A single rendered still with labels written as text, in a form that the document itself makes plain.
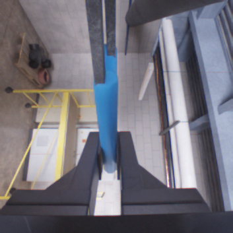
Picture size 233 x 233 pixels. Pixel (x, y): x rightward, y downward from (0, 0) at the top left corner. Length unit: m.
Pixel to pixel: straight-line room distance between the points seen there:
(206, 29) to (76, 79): 3.53
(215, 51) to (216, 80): 0.68
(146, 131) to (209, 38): 2.57
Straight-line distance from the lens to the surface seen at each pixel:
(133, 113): 4.51
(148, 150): 4.35
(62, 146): 2.87
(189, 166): 3.15
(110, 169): 0.16
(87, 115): 4.12
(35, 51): 4.24
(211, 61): 3.81
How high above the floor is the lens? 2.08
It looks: 1 degrees up
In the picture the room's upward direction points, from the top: 90 degrees clockwise
